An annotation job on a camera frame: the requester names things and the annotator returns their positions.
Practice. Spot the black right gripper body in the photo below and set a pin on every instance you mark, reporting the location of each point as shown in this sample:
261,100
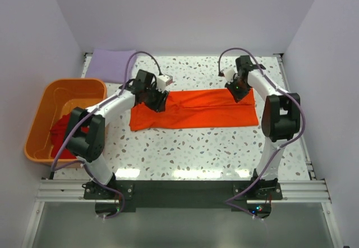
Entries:
238,91

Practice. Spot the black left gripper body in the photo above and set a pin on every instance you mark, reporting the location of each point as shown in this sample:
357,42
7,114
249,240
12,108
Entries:
157,99

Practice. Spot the orange t-shirt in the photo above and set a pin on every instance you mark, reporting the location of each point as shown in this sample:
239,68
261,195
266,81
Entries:
197,109

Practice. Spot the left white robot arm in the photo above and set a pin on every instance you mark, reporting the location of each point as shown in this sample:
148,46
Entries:
85,134

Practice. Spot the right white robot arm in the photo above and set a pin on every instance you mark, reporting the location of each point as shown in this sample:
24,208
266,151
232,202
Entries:
280,122

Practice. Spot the folded lavender t-shirt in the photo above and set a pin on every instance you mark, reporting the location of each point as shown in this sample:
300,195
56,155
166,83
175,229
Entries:
110,65

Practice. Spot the orange plastic basket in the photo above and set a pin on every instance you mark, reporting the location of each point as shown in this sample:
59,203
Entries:
59,98

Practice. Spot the red t-shirt in basket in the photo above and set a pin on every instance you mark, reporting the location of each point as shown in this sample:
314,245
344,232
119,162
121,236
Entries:
57,134

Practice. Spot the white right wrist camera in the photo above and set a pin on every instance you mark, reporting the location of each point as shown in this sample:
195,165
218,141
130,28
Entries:
230,74

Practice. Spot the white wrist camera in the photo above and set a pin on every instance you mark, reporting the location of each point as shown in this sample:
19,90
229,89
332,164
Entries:
163,81
230,74

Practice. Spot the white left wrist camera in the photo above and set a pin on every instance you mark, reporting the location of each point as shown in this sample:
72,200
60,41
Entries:
163,81

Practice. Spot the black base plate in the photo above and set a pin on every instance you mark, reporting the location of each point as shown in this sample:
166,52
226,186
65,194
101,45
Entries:
128,196

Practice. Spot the aluminium front rail frame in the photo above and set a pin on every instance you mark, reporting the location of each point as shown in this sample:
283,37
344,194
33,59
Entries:
310,191

